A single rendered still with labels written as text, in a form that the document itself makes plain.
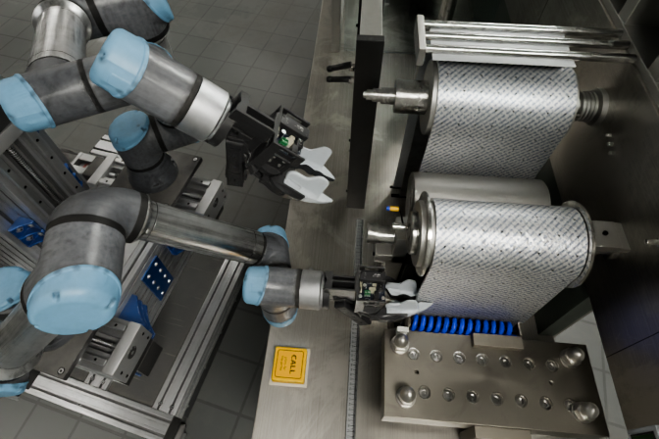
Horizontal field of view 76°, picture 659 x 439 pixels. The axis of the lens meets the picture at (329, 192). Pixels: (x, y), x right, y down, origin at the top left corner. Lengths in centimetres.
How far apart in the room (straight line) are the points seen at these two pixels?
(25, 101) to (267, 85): 235
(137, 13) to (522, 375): 104
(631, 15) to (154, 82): 78
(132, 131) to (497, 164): 93
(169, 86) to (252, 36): 284
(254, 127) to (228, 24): 299
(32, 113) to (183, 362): 129
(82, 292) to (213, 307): 117
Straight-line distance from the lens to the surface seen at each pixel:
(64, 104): 66
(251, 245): 92
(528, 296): 86
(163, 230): 84
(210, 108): 55
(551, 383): 98
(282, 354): 100
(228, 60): 319
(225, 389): 197
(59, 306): 72
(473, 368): 93
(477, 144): 85
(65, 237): 75
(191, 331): 182
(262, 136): 57
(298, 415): 100
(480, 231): 71
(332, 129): 137
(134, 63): 55
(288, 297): 82
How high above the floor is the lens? 189
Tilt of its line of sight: 55 degrees down
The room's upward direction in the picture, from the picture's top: straight up
